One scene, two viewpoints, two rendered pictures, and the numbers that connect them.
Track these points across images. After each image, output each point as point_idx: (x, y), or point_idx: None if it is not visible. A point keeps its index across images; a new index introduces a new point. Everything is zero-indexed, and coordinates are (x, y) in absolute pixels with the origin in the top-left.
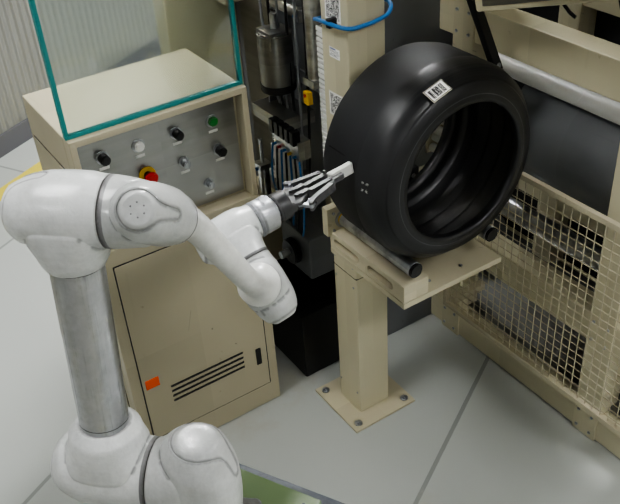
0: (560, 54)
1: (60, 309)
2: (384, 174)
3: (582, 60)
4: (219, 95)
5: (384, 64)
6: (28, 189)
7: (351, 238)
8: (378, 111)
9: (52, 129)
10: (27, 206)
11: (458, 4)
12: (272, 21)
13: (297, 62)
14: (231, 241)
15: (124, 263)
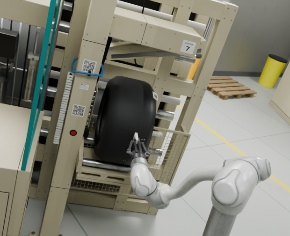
0: (123, 73)
1: (228, 230)
2: (150, 133)
3: (134, 74)
4: (42, 119)
5: (126, 89)
6: (244, 179)
7: (90, 168)
8: (141, 108)
9: None
10: (248, 186)
11: (67, 55)
12: None
13: (13, 92)
14: (152, 181)
15: (19, 233)
